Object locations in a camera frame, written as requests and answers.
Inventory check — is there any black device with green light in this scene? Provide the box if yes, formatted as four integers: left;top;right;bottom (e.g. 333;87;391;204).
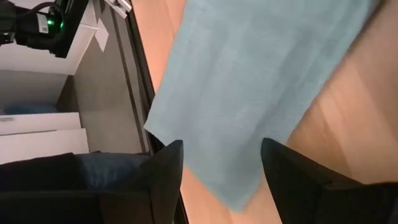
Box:
0;0;90;59

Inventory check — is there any teal cloth napkin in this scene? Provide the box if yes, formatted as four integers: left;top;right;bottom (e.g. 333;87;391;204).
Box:
143;0;382;214

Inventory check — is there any white shelf unit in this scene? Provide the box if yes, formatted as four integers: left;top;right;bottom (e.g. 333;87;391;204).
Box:
0;0;101;165

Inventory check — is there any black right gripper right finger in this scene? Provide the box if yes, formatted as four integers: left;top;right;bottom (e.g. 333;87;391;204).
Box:
261;138;398;224

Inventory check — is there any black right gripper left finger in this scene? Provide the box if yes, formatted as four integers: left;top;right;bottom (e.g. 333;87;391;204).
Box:
0;139;185;224

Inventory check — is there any silver metal bracket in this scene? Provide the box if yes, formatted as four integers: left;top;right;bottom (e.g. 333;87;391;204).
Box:
104;0;133;19

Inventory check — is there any black aluminium table frame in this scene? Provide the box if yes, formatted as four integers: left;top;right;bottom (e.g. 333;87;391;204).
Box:
126;0;190;224

